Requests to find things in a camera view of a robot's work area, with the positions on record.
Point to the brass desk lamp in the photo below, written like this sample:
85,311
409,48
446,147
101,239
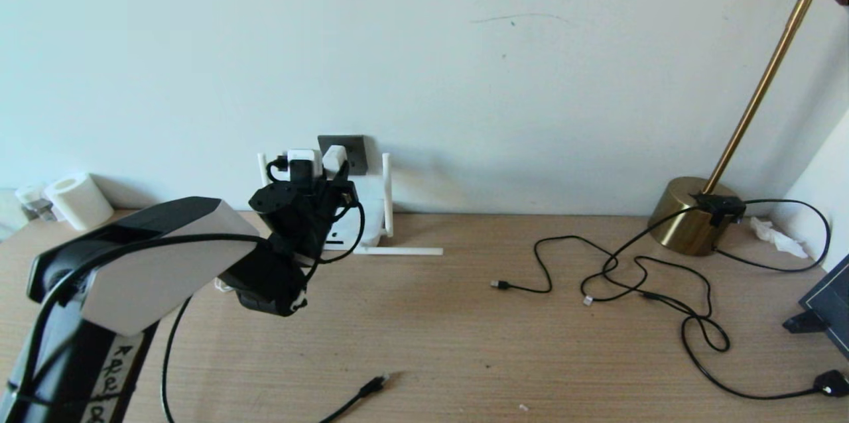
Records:
683,216

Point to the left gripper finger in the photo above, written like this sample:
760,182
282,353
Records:
345,179
320,182

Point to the black clip stand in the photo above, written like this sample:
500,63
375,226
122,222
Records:
804,322

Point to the crumpled white tissue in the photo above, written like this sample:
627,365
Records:
776,237

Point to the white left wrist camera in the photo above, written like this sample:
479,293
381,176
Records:
305,159

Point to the grey wall socket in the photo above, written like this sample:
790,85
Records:
356,154

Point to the white power adapter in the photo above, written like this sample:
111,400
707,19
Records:
333,159

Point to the white router with antennas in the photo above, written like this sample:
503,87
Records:
361,224

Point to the white paper roll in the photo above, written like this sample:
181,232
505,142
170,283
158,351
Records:
79,203

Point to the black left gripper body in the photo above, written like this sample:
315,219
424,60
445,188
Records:
302,217

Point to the translucent white container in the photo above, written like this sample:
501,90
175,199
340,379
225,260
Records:
6,217

